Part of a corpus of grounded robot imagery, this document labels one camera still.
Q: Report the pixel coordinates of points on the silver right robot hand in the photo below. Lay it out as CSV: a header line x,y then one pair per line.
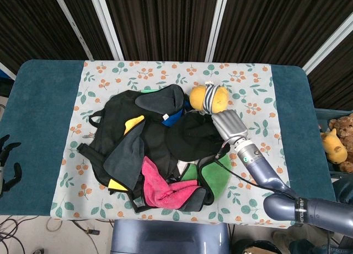
x,y
230,126

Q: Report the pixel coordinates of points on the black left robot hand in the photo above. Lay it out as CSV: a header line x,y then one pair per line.
x,y
5,152

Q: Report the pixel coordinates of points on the black cap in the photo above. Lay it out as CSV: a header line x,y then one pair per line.
x,y
190,138

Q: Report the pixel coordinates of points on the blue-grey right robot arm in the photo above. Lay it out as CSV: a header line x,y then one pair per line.
x,y
262,171

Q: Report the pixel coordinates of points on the yellow plush toy striped scarf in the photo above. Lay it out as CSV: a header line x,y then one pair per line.
x,y
218,97

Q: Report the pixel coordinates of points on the teal table cover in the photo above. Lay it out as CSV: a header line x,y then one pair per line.
x,y
41,127

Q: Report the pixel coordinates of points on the floral print tablecloth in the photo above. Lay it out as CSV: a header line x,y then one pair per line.
x,y
248,80

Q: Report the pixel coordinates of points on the green and grey towel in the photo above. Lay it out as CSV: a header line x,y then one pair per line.
x,y
218,177

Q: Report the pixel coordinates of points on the grey and blue towel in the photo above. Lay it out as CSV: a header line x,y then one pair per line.
x,y
157,102

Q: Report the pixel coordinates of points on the pink and grey towel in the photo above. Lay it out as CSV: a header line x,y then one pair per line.
x,y
157,188

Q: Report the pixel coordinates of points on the yellow plush animal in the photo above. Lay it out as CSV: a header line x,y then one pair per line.
x,y
335,150

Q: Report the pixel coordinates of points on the grey and yellow towel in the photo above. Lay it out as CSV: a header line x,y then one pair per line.
x,y
124,157

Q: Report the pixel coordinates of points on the dark slatted partition panel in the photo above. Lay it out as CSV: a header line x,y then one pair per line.
x,y
165,22
275,22
336,86
27,22

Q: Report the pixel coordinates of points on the black backpack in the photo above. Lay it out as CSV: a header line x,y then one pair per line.
x,y
115,113

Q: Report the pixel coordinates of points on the brown teddy bear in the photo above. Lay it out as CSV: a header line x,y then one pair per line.
x,y
346,127

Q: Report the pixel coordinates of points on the blue-grey robot torso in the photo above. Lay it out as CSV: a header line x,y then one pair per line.
x,y
165,237

